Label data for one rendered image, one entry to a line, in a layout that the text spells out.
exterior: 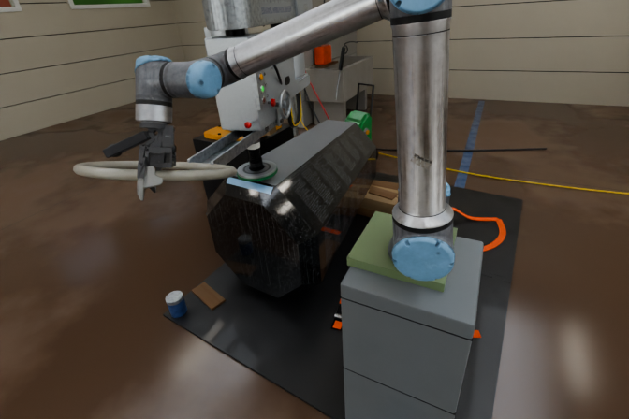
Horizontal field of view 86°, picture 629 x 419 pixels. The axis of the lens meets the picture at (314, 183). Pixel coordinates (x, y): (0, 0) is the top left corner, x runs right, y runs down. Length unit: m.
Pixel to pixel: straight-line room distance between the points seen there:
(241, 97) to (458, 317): 1.23
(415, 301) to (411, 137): 0.53
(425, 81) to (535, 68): 6.05
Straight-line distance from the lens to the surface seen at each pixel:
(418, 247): 0.86
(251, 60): 0.97
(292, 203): 1.77
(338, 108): 5.14
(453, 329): 1.11
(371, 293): 1.11
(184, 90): 0.93
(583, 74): 6.85
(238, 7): 1.58
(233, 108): 1.67
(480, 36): 6.67
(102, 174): 1.07
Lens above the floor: 1.64
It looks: 28 degrees down
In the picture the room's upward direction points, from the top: 4 degrees counter-clockwise
